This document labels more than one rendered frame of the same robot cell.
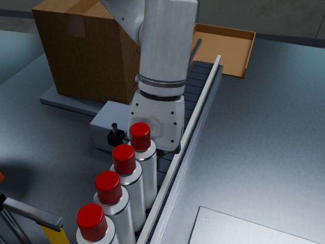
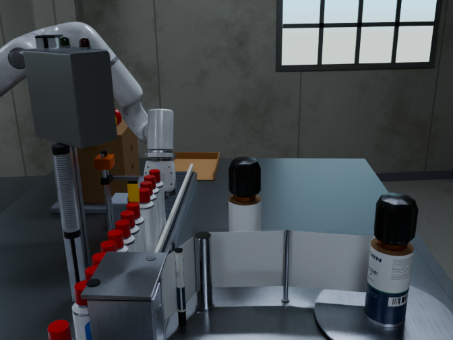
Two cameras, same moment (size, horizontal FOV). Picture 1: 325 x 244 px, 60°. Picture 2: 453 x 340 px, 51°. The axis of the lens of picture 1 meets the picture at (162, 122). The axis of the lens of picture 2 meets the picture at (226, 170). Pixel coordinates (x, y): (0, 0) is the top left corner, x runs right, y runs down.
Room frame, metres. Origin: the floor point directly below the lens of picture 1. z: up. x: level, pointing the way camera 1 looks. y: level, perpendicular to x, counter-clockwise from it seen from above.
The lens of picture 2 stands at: (-1.05, 0.21, 1.56)
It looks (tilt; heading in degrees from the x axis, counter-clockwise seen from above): 19 degrees down; 344
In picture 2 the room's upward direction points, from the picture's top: 1 degrees counter-clockwise
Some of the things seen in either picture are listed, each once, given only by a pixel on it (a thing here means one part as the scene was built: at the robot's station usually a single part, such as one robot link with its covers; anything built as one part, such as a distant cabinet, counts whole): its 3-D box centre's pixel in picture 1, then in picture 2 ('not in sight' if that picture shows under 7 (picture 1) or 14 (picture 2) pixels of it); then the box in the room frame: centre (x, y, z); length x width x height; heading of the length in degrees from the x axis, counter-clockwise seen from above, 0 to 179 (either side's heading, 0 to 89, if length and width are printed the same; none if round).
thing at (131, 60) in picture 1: (105, 38); (102, 158); (0.83, 0.18, 0.99); 0.30 x 0.24 x 0.27; 164
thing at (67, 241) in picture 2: not in sight; (68, 179); (0.09, 0.27, 1.16); 0.04 x 0.04 x 0.67; 70
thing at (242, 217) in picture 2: not in sight; (245, 211); (0.06, -0.17, 1.03); 0.09 x 0.09 x 0.30
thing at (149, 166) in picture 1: (142, 169); (156, 201); (0.32, 0.04, 0.98); 0.05 x 0.05 x 0.20
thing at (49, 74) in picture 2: not in sight; (71, 95); (0.01, 0.24, 1.38); 0.17 x 0.10 x 0.19; 35
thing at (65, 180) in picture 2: not in sight; (66, 191); (-0.04, 0.27, 1.18); 0.04 x 0.04 x 0.21
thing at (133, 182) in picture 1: (128, 191); (152, 208); (0.27, 0.06, 0.98); 0.05 x 0.05 x 0.20
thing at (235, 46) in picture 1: (217, 47); (189, 165); (1.02, -0.22, 0.85); 0.30 x 0.26 x 0.04; 160
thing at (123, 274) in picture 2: not in sight; (127, 273); (-0.35, 0.17, 1.14); 0.14 x 0.11 x 0.01; 160
